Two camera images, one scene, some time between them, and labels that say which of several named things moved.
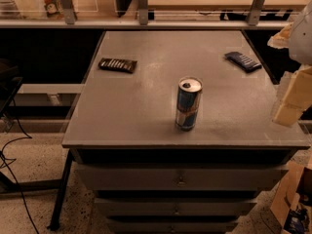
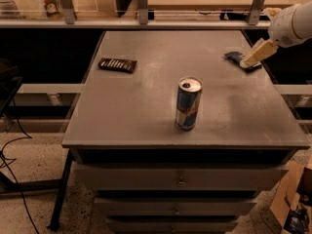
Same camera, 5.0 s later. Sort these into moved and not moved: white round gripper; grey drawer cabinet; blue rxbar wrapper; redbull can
Moved: white round gripper
Not moved: blue rxbar wrapper; redbull can; grey drawer cabinet
